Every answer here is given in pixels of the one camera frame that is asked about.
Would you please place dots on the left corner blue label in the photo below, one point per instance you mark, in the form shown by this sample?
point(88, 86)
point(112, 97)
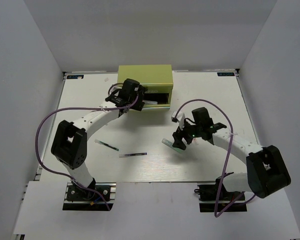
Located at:
point(75, 77)

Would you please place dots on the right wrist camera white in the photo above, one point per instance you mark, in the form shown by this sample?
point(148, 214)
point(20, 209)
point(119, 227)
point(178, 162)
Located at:
point(178, 117)

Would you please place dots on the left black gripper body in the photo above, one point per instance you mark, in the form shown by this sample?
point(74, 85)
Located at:
point(137, 106)

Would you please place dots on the purple tip pen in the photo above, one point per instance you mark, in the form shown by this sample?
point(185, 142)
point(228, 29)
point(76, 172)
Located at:
point(126, 155)

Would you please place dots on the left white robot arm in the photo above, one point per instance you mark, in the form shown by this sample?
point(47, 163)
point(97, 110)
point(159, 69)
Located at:
point(70, 144)

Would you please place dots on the green tip pen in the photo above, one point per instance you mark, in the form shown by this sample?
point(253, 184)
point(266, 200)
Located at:
point(106, 145)

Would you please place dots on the green highlighter marker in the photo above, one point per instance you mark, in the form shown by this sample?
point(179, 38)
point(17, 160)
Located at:
point(169, 144)

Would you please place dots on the green metal drawer toolbox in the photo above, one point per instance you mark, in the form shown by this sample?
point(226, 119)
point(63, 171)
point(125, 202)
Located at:
point(156, 78)

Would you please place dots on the corner blue label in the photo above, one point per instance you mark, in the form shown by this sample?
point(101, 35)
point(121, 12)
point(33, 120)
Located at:
point(225, 74)
point(75, 77)

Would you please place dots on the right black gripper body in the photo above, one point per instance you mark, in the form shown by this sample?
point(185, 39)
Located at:
point(190, 131)

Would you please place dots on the orange cap marker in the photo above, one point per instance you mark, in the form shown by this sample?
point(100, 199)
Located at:
point(148, 102)

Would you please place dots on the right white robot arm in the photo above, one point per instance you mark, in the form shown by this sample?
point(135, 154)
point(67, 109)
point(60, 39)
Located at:
point(266, 172)

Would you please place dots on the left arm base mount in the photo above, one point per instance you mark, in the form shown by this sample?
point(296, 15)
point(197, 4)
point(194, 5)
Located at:
point(77, 200)

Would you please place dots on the right corner blue label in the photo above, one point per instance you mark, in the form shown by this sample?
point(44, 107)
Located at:
point(225, 74)

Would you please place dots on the toolbox drawer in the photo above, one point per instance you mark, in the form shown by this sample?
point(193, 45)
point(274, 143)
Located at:
point(163, 101)

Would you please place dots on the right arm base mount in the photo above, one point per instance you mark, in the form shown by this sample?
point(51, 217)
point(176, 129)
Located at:
point(207, 194)

